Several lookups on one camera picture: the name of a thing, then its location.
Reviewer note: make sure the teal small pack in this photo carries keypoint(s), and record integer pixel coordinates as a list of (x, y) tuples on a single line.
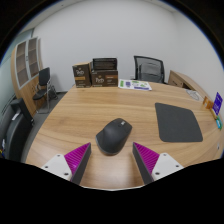
[(218, 123)]

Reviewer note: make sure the wooden shelf unit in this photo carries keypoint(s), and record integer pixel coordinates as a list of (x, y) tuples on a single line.
[(22, 66)]

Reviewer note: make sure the grey backpack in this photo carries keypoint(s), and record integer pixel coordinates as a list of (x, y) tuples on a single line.
[(150, 71)]

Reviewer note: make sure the large brown cardboard box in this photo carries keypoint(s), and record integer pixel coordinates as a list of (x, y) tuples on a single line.
[(105, 78)]

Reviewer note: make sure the printed paper sheet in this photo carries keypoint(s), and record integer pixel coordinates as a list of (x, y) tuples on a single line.
[(135, 84)]

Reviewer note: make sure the black leather office chair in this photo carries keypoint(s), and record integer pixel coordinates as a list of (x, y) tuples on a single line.
[(16, 133)]

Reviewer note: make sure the orange small box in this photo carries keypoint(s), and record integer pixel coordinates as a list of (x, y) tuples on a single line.
[(207, 103)]

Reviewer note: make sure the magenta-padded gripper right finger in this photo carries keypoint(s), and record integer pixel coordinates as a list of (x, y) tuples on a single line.
[(166, 165)]

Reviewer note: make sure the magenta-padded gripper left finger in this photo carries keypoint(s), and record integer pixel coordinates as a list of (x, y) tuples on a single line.
[(56, 165)]

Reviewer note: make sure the black computer mouse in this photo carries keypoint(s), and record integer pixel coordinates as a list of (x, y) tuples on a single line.
[(113, 136)]

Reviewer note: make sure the dark grey mouse pad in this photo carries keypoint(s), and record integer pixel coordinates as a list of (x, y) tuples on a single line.
[(177, 123)]

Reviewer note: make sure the small brown cardboard box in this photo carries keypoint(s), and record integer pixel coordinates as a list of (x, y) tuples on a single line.
[(81, 76)]

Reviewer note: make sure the black mesh office chair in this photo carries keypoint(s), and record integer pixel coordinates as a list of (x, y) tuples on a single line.
[(136, 68)]

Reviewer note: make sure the black metal-legged visitor chair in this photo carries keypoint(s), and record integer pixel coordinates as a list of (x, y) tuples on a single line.
[(43, 77)]

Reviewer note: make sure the black open-top box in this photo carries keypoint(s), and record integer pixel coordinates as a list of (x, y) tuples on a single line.
[(104, 63)]

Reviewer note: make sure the wooden side desk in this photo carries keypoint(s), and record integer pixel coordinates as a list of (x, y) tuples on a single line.
[(181, 80)]

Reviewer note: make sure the clear bag with round print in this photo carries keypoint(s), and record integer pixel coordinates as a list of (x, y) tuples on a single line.
[(194, 94)]

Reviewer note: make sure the purple card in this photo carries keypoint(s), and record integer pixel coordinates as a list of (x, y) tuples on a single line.
[(217, 103)]

